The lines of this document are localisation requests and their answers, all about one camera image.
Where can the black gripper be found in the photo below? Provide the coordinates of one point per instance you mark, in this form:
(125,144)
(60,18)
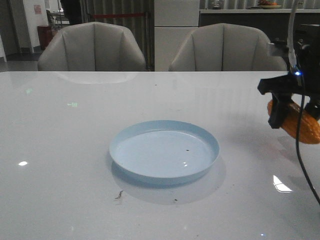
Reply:
(302,79)

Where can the orange plastic corn cob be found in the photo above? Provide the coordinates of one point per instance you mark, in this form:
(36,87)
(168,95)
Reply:
(309,132)

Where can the light blue round plate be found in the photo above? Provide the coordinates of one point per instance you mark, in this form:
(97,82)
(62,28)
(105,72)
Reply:
(164,152)

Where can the dark counter with white top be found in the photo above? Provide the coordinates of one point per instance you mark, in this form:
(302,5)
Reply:
(273,22)

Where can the right grey upholstered chair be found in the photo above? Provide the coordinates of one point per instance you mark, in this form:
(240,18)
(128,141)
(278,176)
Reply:
(225,47)

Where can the grey upholstered chair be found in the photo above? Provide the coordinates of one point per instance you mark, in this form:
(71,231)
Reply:
(225,47)
(93,47)

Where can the fruit bowl on counter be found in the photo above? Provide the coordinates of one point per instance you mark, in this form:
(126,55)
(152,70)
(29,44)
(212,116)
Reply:
(268,5)

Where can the white cabinet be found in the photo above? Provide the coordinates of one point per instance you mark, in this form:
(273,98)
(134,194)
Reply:
(173,20)

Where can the left grey upholstered chair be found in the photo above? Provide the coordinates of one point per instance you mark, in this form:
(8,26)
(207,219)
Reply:
(93,47)

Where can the red trash bin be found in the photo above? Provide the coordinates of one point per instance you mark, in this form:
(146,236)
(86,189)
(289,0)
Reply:
(45,35)

